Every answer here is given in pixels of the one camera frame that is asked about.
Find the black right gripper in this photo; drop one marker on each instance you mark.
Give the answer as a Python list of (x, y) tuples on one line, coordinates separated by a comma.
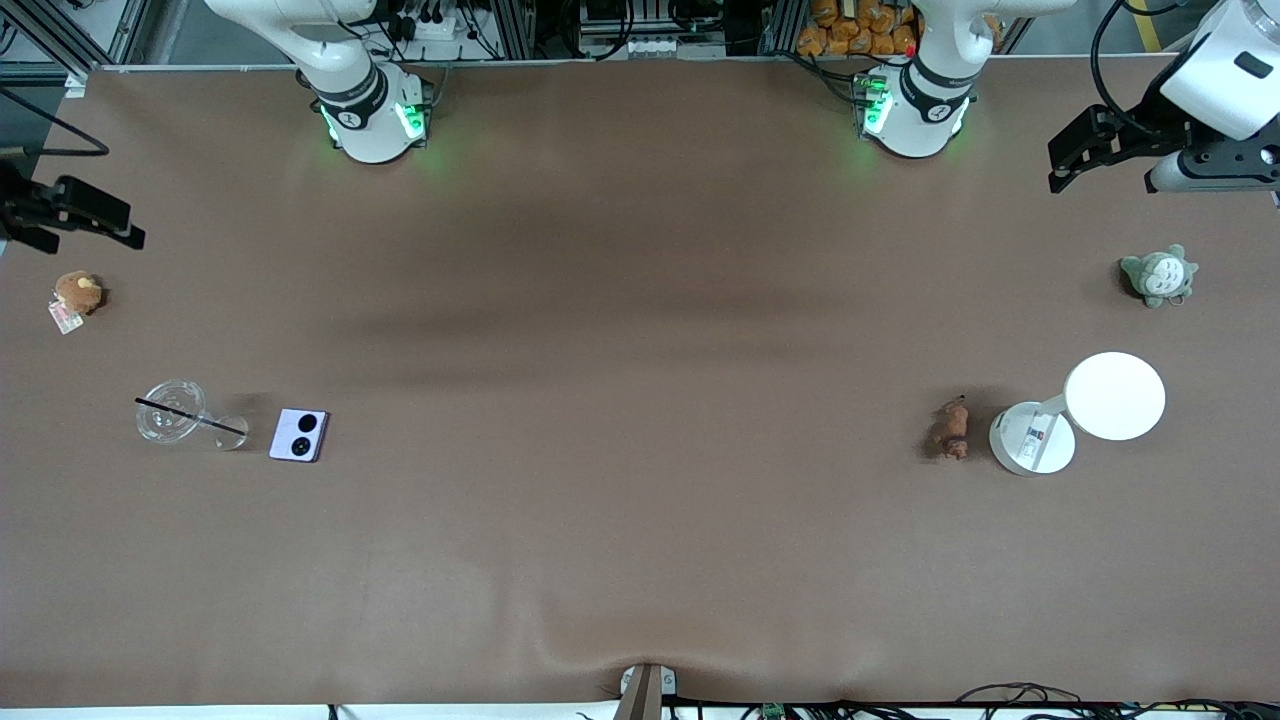
[(22, 210)]

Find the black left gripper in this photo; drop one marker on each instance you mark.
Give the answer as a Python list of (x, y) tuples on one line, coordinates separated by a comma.
[(1150, 132)]

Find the lavender flip phone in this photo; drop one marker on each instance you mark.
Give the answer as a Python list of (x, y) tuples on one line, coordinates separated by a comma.
[(299, 435)]

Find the small brown lion statue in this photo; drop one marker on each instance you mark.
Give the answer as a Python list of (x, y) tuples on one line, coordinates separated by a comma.
[(950, 430)]

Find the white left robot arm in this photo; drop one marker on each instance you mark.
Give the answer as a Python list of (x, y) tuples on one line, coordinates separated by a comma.
[(920, 110)]

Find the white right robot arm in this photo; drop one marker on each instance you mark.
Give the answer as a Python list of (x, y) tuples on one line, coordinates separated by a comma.
[(365, 120)]

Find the brown bear plush with tag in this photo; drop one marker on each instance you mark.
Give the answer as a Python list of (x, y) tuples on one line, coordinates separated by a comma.
[(76, 293)]

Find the grey totoro plush toy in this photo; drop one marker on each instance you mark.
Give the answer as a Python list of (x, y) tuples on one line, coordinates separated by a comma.
[(1158, 277)]

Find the clear plastic cup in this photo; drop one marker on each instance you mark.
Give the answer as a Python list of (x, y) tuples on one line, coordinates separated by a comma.
[(170, 412)]

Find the black drinking straw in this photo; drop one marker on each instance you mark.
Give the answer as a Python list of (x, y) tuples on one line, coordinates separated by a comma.
[(190, 415)]

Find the white round desk lamp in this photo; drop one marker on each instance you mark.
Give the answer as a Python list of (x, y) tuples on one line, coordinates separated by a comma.
[(1115, 395)]

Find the orange plush toy pile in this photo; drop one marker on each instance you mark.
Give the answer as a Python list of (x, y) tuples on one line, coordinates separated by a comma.
[(860, 25)]

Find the white power strip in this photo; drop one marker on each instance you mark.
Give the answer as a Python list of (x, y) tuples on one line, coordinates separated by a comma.
[(435, 27)]

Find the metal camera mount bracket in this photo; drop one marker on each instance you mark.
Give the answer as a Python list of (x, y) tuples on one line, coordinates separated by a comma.
[(645, 692)]

